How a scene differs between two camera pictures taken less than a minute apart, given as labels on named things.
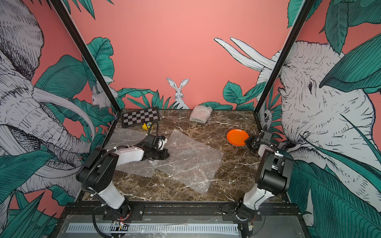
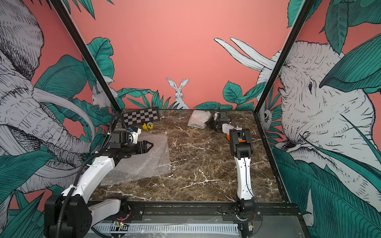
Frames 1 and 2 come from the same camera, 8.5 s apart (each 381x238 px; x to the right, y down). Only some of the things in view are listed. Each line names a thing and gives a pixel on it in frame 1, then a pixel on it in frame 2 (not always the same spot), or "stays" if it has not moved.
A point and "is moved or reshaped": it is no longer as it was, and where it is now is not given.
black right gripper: x=249 y=140 to x=211 y=122
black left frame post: x=91 y=63 stays
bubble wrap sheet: x=190 y=161 is moved or reshaped
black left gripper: x=164 y=156 to x=144 y=146
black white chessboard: x=140 y=117 stays
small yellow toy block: x=146 y=126 stays
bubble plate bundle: x=201 y=113 is moved or reshaped
